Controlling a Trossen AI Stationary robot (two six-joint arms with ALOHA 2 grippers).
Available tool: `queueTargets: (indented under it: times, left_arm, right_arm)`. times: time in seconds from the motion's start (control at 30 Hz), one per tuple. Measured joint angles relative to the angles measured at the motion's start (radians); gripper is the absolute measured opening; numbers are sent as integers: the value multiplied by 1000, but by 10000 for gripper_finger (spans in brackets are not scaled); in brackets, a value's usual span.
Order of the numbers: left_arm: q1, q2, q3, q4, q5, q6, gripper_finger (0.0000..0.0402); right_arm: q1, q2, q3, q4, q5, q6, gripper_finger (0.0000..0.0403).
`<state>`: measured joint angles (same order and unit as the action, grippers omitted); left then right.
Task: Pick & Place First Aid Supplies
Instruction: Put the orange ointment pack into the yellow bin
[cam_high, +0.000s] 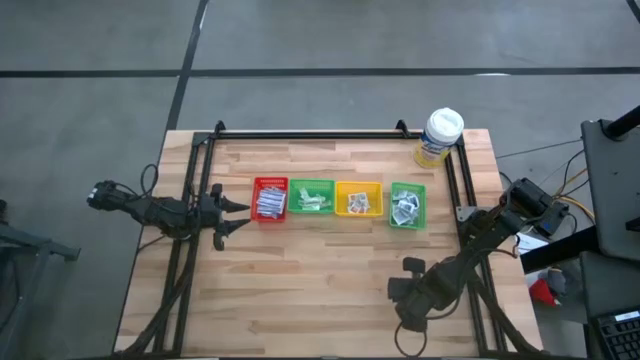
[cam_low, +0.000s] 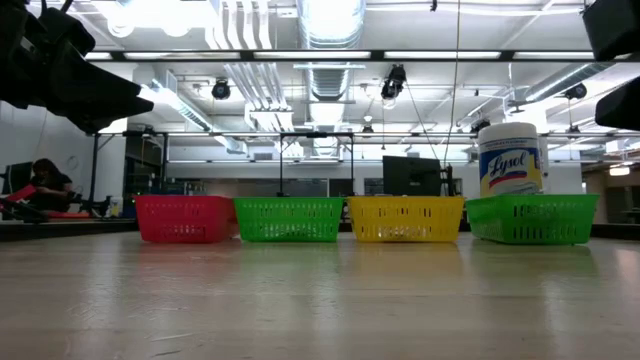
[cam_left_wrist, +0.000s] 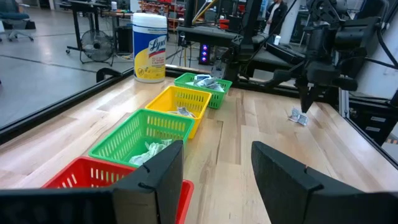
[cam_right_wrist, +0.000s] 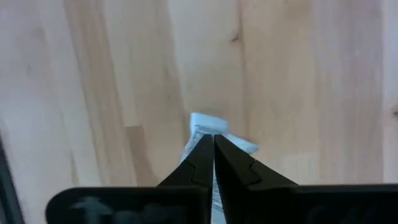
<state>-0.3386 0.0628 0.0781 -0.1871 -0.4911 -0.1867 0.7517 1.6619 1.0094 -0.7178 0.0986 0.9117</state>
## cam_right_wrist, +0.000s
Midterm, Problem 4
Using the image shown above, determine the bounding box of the grey-white pad packet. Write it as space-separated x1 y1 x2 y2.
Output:
179 112 260 224

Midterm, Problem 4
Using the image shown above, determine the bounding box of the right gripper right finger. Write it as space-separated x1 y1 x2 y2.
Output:
213 134 398 224

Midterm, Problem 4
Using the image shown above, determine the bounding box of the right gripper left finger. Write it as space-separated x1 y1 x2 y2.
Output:
45 134 215 224

